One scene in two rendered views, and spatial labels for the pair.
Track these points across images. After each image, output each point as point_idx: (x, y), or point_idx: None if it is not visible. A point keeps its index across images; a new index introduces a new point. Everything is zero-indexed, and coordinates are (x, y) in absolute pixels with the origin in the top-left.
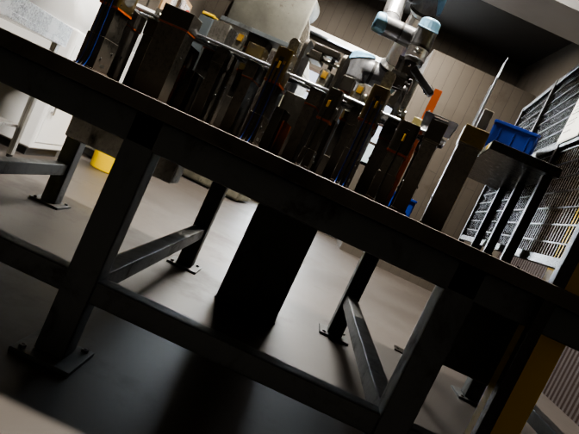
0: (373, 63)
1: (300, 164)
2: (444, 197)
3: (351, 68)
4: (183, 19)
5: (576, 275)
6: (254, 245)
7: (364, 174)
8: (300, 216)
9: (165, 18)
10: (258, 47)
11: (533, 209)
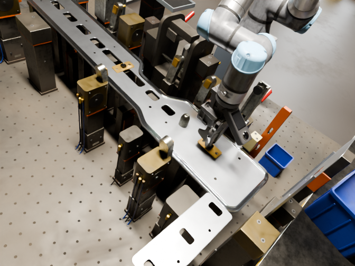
0: (280, 1)
1: (113, 182)
2: (217, 265)
3: (255, 8)
4: (26, 34)
5: None
6: None
7: (187, 182)
8: None
9: (20, 30)
10: (125, 24)
11: None
